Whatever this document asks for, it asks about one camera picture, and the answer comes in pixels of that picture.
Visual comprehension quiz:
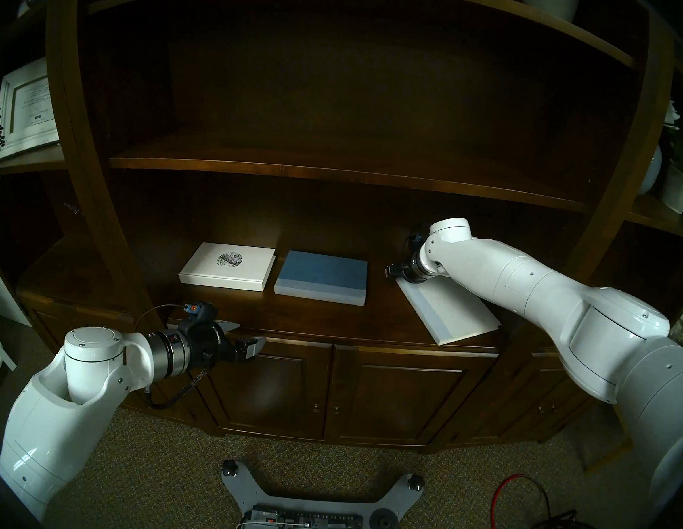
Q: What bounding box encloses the grey metal robot base plate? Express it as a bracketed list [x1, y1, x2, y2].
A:
[218, 460, 427, 529]

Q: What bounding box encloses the small light wooden table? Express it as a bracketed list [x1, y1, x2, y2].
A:
[579, 420, 638, 478]

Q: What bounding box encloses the cream book with grey spine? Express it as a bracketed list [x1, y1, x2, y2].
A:
[391, 275, 504, 350]

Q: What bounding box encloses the blue book with grey spine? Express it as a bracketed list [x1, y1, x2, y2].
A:
[274, 249, 370, 307]

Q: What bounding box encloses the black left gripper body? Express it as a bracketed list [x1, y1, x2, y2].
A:
[177, 312, 236, 376]

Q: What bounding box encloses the white framed certificate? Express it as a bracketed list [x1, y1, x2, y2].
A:
[0, 55, 65, 164]

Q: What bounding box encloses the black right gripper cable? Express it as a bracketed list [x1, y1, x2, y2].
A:
[402, 223, 428, 261]

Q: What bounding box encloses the white book with round emblem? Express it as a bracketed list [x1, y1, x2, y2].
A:
[178, 241, 277, 293]

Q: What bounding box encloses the black electronics module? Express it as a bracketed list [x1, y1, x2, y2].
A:
[243, 506, 365, 529]

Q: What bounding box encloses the white round vase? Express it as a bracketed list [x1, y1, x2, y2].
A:
[637, 144, 665, 196]

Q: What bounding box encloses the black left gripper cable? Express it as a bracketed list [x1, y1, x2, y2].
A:
[134, 300, 217, 414]

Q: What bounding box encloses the red cable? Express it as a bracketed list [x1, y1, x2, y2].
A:
[489, 472, 555, 529]

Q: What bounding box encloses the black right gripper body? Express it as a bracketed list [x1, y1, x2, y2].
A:
[385, 257, 418, 283]

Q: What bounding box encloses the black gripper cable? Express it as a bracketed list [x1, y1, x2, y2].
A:
[402, 223, 428, 261]
[134, 300, 217, 414]

